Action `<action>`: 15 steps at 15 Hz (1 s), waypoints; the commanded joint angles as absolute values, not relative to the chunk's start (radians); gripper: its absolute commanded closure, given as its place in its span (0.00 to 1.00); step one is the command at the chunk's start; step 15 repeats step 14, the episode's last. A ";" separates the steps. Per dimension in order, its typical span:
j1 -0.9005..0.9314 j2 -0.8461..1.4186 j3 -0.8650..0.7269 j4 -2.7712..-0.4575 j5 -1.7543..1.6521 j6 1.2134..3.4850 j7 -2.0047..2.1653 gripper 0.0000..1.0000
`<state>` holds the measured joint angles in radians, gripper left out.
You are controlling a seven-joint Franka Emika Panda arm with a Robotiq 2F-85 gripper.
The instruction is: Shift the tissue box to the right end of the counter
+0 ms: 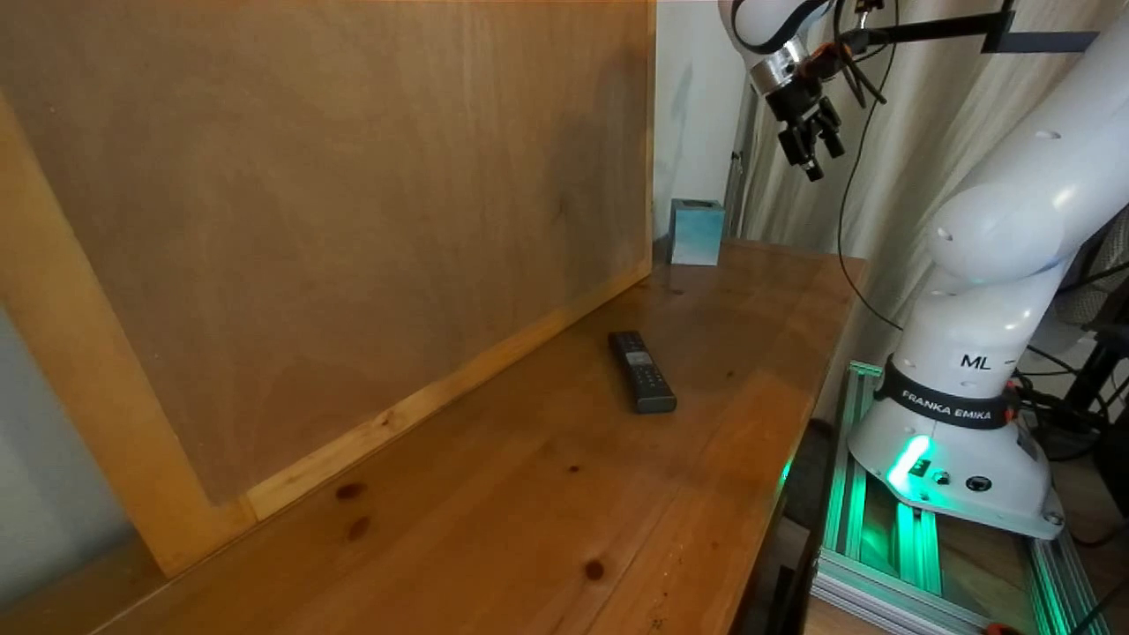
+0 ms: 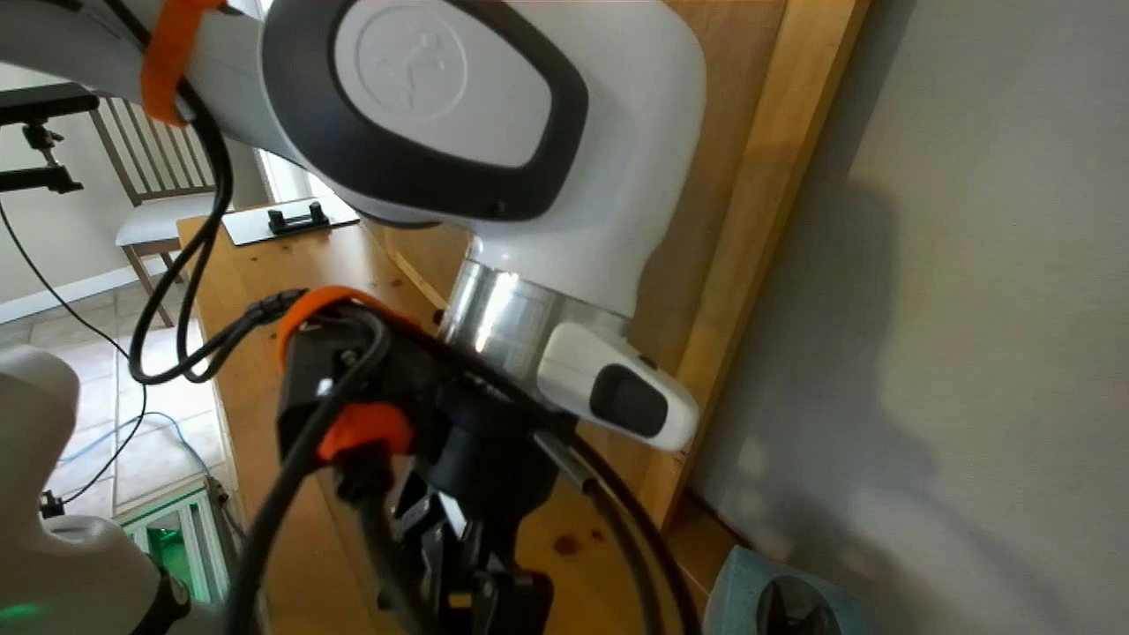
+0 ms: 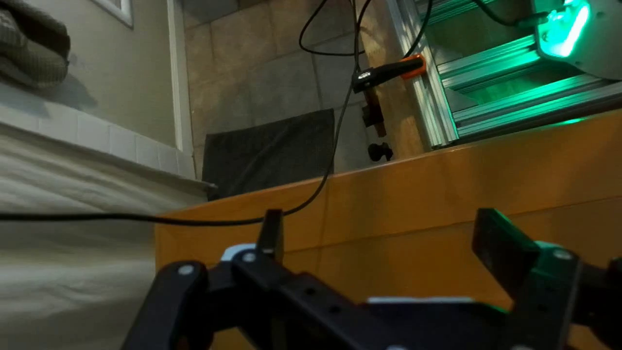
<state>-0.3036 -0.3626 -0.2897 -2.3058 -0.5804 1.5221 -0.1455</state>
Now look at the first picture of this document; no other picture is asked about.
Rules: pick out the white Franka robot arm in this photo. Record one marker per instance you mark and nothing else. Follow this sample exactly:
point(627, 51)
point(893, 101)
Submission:
point(1012, 271)

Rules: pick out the beige curtain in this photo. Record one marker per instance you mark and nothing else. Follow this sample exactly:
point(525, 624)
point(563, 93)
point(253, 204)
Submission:
point(893, 153)

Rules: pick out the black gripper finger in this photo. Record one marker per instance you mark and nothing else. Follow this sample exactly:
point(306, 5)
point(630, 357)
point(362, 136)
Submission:
point(807, 153)
point(830, 131)

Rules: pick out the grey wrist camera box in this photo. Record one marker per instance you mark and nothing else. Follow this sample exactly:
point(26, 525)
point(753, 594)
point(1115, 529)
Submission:
point(781, 67)

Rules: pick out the black remote control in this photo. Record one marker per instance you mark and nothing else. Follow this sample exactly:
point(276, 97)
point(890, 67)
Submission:
point(644, 371)

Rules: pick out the teal tissue box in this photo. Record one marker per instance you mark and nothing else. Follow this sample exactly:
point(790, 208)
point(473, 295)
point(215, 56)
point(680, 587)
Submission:
point(698, 234)

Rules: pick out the black camera stand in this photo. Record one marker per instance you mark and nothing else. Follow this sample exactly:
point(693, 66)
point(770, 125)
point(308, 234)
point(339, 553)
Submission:
point(939, 28)

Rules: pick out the large wooden back board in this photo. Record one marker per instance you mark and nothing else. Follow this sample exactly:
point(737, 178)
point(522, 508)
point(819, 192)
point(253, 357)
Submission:
point(306, 225)

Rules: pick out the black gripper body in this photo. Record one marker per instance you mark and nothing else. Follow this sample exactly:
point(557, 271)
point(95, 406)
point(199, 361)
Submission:
point(801, 108)

